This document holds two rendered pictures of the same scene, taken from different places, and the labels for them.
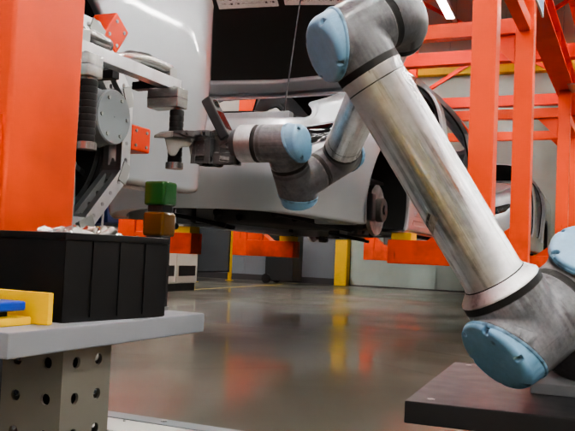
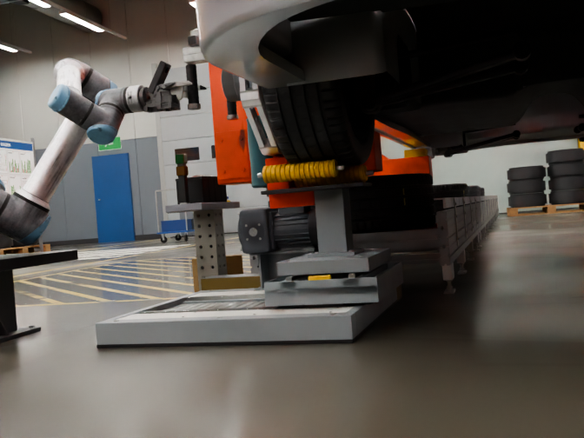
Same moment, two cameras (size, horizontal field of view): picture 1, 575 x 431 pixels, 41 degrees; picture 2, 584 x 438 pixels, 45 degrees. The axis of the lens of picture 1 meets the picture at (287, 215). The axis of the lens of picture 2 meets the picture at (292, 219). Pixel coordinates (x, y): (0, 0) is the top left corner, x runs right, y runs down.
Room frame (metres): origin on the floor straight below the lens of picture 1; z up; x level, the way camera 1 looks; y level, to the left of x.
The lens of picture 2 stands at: (4.29, 0.30, 0.38)
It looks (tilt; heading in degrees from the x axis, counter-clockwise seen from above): 1 degrees down; 173
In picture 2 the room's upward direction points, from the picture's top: 4 degrees counter-clockwise
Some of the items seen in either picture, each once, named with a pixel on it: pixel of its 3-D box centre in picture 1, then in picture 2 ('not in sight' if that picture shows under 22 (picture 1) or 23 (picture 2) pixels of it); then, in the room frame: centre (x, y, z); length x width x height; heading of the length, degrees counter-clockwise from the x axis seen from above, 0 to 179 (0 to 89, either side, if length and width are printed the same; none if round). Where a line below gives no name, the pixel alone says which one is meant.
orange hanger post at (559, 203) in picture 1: (542, 179); not in sight; (10.77, -3.54, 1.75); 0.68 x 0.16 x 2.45; 66
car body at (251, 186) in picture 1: (344, 147); not in sight; (6.63, -0.46, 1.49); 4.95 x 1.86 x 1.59; 156
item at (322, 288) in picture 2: not in sight; (338, 282); (1.92, 0.73, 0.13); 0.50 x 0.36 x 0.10; 156
